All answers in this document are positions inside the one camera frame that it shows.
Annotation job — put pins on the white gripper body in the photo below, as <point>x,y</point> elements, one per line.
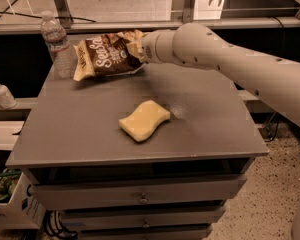
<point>151,47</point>

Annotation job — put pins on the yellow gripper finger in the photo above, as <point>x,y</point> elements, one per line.
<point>135,49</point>

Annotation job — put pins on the brown sea salt chip bag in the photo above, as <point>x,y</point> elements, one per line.
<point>106,55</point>

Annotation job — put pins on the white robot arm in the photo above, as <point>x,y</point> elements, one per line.
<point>268,207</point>

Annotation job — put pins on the clear plastic water bottle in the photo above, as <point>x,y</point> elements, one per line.
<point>59,47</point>

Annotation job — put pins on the white pump dispenser bottle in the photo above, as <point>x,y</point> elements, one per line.
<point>7,100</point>

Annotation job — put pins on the yellow sponge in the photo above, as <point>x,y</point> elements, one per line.
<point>144,120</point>

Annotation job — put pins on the grey drawer cabinet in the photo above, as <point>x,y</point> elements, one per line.
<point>153,156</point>

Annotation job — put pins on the metal drawer knob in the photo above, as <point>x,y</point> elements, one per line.
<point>143,199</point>

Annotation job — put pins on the white cardboard box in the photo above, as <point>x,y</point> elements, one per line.
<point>19,209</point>

